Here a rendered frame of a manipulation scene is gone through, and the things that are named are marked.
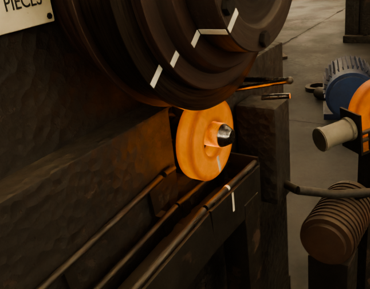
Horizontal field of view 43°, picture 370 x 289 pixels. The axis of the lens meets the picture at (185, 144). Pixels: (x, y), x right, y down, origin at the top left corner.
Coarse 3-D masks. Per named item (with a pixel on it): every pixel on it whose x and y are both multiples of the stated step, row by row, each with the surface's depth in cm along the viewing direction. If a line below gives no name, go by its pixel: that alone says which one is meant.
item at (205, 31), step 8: (232, 16) 64; (232, 24) 64; (200, 32) 66; (208, 32) 65; (216, 32) 64; (224, 32) 64; (192, 40) 65; (176, 56) 66; (160, 72) 66; (152, 80) 65
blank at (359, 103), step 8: (368, 80) 115; (360, 88) 114; (368, 88) 113; (352, 96) 115; (360, 96) 113; (368, 96) 113; (352, 104) 115; (360, 104) 113; (368, 104) 114; (360, 112) 114; (368, 112) 115; (368, 120) 116
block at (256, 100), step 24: (240, 120) 105; (264, 120) 102; (288, 120) 106; (240, 144) 108; (264, 144) 104; (288, 144) 108; (264, 168) 106; (288, 168) 110; (264, 192) 109; (288, 192) 112
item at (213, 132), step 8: (176, 120) 88; (176, 128) 87; (208, 128) 84; (216, 128) 83; (224, 128) 83; (208, 136) 84; (216, 136) 83; (224, 136) 83; (232, 136) 83; (208, 144) 85; (216, 144) 84; (224, 144) 83
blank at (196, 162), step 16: (192, 112) 81; (208, 112) 83; (224, 112) 88; (192, 128) 80; (176, 144) 81; (192, 144) 80; (192, 160) 81; (208, 160) 85; (224, 160) 90; (192, 176) 84; (208, 176) 86
